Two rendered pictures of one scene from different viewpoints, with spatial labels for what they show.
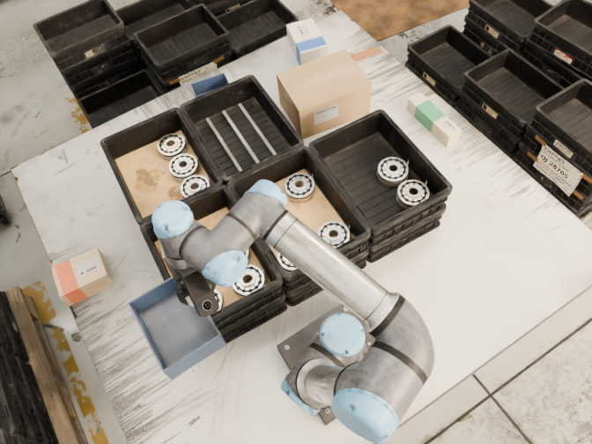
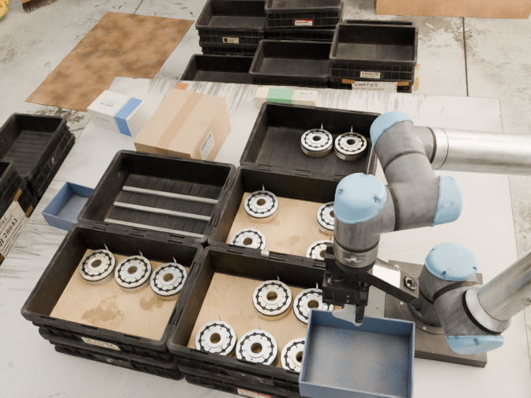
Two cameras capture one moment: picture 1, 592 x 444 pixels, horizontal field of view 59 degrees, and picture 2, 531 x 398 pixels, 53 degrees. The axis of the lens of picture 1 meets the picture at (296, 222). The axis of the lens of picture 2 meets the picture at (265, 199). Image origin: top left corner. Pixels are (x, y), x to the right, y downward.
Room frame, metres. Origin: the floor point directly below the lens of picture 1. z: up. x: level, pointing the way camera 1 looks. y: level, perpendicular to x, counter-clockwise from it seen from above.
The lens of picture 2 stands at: (0.30, 0.69, 2.07)
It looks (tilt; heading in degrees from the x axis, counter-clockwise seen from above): 50 degrees down; 314
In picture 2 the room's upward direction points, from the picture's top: 8 degrees counter-clockwise
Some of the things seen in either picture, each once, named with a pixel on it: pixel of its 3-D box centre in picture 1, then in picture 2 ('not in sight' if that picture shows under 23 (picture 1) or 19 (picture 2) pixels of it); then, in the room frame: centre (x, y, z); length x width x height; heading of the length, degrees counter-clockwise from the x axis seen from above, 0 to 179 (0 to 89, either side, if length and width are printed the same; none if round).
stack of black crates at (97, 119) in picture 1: (129, 115); not in sight; (2.03, 0.81, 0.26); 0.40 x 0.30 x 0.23; 116
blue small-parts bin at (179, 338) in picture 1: (177, 323); (357, 358); (0.48, 0.31, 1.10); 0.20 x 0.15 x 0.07; 27
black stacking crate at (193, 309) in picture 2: (211, 261); (265, 319); (0.76, 0.27, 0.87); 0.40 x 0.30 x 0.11; 23
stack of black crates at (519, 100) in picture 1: (506, 109); (294, 84); (1.69, -1.09, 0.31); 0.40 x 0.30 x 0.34; 26
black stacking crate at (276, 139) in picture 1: (242, 136); (163, 205); (1.25, 0.15, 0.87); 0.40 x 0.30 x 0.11; 23
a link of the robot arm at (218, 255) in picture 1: (219, 250); (418, 195); (0.48, 0.15, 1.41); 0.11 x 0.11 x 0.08; 46
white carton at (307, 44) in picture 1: (307, 43); (119, 113); (1.83, -0.15, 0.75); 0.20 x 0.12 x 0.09; 12
